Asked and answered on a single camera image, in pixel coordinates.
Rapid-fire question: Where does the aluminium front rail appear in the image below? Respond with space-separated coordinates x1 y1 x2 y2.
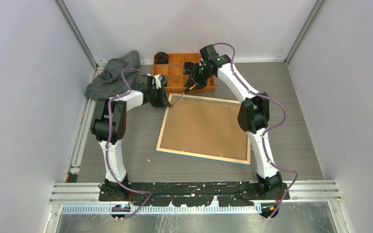
50 180 341 216

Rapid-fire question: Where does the aluminium rail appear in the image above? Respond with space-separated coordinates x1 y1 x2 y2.
50 180 341 216
65 63 105 183

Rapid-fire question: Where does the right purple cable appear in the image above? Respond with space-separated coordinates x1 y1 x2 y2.
212 42 299 220

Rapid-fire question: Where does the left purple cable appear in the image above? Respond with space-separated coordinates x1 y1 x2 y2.
104 67 153 220

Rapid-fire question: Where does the aluminium left rail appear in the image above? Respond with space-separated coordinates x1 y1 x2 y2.
65 63 105 183

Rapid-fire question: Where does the blue picture frame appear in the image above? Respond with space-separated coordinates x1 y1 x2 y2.
156 93 251 165

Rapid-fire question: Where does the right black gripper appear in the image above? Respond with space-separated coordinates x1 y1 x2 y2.
185 63 213 91

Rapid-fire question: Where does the grey checked cloth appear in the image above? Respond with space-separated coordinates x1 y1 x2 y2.
85 50 140 100

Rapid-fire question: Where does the black yellow screwdriver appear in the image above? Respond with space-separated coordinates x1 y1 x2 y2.
171 84 196 107

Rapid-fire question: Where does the purple cable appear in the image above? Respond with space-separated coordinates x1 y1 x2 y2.
212 42 299 220
104 67 153 220

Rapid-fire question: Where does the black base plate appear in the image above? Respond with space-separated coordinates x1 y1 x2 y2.
98 181 289 207

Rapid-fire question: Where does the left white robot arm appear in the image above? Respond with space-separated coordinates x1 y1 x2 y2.
90 74 171 201

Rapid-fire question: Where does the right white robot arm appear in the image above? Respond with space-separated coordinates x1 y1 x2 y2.
184 44 283 199

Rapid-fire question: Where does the green black tape roll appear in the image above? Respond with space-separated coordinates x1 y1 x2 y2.
160 75 168 87

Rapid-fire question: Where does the black tape roll top left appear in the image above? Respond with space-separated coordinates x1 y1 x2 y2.
154 51 170 65

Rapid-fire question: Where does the black tape roll centre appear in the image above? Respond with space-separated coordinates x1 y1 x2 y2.
183 62 195 75

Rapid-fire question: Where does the orange compartment tray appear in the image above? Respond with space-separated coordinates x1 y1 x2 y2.
153 53 201 94

